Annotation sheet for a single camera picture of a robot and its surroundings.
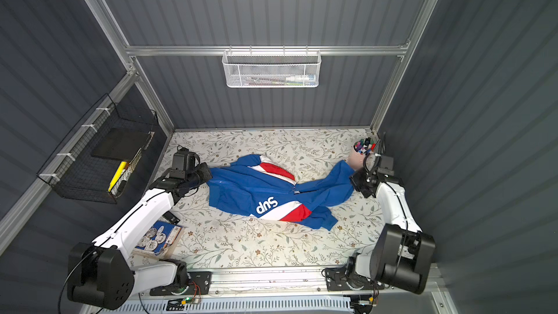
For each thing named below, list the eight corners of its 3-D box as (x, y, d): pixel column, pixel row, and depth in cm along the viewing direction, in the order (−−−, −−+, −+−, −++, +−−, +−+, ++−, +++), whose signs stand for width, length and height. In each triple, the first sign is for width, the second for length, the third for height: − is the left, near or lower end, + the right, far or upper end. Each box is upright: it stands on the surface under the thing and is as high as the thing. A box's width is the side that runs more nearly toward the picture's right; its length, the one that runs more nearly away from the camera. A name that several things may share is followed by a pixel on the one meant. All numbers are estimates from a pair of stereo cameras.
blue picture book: (138, 253, 82) (132, 250, 79) (155, 223, 89) (151, 219, 86) (170, 261, 80) (165, 258, 77) (185, 229, 88) (182, 225, 85)
